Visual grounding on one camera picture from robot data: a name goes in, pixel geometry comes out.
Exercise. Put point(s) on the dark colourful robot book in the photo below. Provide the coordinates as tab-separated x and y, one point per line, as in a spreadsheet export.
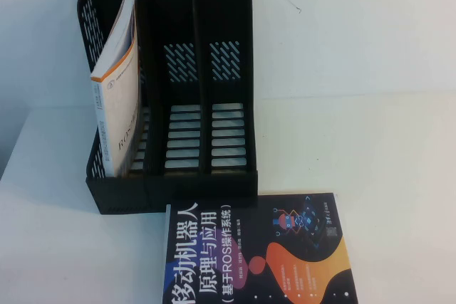
249	247

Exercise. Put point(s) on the white orange ROS book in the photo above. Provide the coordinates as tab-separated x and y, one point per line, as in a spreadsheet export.
117	104

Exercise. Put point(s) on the black three-slot book stand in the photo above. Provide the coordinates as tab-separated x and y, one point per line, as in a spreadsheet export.
213	184

